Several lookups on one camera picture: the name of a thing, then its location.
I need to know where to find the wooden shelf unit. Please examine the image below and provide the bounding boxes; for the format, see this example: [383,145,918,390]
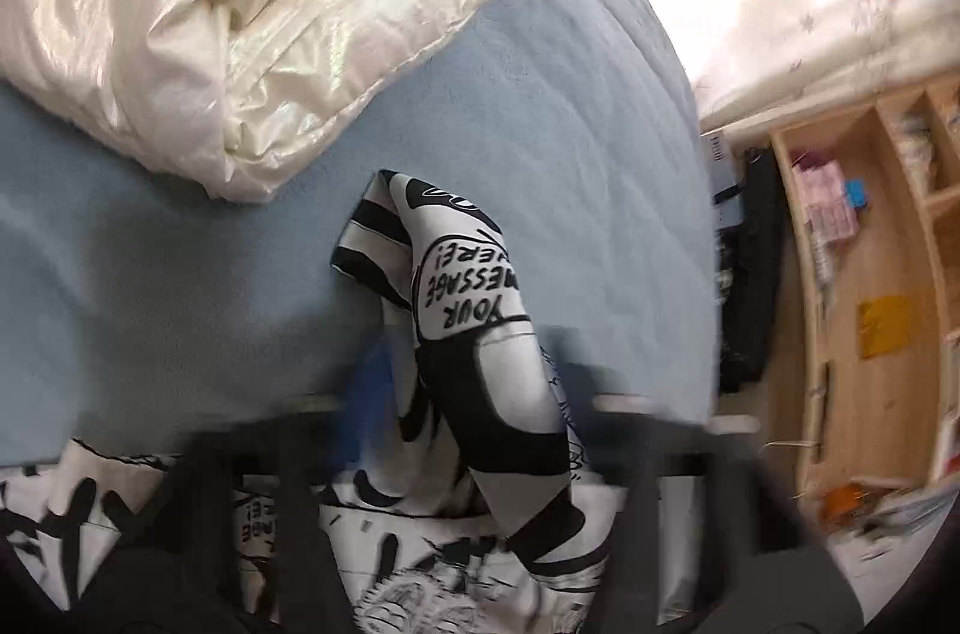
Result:
[771,77,960,511]

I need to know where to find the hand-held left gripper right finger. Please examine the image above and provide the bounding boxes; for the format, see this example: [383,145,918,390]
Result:
[540,334,867,634]

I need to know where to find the black bag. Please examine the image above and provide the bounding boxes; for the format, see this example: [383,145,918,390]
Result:
[716,145,787,396]

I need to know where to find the orange packet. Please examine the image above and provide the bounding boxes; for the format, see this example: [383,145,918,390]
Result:
[820,482,865,524]

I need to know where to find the cream shiny duvet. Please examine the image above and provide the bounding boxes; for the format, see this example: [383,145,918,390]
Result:
[0,0,545,206]

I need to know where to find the black and white printed garment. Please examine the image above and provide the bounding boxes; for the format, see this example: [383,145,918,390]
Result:
[0,169,627,634]

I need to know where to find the yellow paper sheet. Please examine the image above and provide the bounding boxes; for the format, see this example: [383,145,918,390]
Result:
[856,295,914,360]

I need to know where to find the pile of white papers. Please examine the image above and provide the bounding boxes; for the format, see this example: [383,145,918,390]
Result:
[844,480,950,564]

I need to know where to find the light blue bed sheet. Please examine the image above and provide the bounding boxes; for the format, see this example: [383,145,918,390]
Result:
[0,0,722,481]

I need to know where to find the pink packets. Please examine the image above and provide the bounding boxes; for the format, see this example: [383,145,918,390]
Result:
[793,158,860,244]

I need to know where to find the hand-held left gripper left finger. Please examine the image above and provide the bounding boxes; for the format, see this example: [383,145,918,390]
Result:
[71,330,402,634]

